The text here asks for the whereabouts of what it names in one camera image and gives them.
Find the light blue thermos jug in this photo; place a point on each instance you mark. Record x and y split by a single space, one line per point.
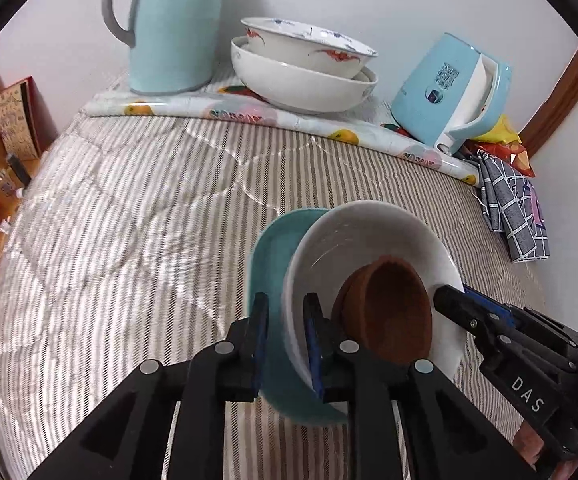
174 25

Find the floral white bowl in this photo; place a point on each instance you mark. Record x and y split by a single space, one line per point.
294 55

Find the red chip bag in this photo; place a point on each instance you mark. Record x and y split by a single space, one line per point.
521 157

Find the wooden door frame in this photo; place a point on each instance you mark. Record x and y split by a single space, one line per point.
564 105

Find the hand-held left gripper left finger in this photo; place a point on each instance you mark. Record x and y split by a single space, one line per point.
261 345

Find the brown wooden bowl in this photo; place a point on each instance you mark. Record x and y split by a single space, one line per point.
389 310

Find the white bowl with grey swirls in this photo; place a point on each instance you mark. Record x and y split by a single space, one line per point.
299 92

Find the plain white bowl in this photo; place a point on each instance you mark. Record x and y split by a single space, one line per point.
369 240

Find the patterned dark red box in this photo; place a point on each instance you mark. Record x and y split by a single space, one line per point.
16 120

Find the teal plate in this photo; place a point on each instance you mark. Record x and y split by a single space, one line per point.
274 255

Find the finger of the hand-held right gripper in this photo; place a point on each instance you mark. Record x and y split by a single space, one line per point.
461 310
494 307

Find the fruit print cloth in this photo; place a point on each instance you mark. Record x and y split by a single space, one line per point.
279 120

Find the striped quilt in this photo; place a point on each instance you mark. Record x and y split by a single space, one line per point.
119 260

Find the grey checked cloth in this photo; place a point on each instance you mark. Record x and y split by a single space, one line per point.
514 220

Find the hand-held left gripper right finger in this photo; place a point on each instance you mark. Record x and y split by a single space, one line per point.
314 350

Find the light blue electric kettle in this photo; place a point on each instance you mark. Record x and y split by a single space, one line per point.
429 105

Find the yellow chip bag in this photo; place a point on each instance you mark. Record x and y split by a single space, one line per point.
504 132

